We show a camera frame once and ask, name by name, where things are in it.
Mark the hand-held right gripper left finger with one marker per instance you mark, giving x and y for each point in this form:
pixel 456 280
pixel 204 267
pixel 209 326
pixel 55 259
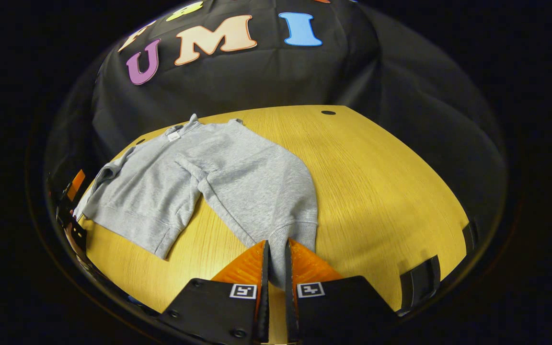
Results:
pixel 264 297

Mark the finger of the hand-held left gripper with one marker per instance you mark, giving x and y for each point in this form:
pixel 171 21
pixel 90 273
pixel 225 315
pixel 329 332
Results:
pixel 76 184

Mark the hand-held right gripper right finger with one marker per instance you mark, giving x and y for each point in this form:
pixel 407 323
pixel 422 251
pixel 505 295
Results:
pixel 289 297

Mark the grey sweatshirt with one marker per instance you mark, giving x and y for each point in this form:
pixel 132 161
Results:
pixel 237 182

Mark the blue cloth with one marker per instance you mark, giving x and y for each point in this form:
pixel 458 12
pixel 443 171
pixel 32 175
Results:
pixel 135 301

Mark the black backdrop cloth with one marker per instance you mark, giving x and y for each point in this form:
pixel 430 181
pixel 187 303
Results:
pixel 257 76

